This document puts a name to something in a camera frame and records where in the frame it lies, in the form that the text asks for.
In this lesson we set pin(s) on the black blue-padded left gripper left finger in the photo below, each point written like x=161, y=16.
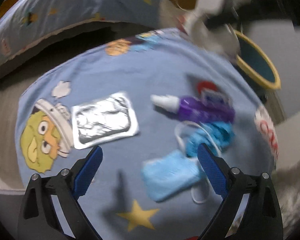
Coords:
x=37, y=217

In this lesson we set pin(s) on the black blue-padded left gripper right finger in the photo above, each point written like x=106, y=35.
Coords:
x=262, y=216

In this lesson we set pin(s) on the light blue face mask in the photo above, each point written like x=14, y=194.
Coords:
x=174, y=173

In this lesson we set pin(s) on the silver foil blister pack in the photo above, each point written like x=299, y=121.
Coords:
x=103, y=120

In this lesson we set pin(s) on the blue white medicine sachet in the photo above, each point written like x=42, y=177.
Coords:
x=215, y=98

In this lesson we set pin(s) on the purple squeeze tube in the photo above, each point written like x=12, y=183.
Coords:
x=193, y=109

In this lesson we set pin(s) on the red white snack wrapper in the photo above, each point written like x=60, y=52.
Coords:
x=222, y=40

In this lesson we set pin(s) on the yellow teal trash bin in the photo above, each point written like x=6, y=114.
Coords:
x=255, y=65

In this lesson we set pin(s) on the white furniture corner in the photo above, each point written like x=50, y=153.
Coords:
x=288, y=135

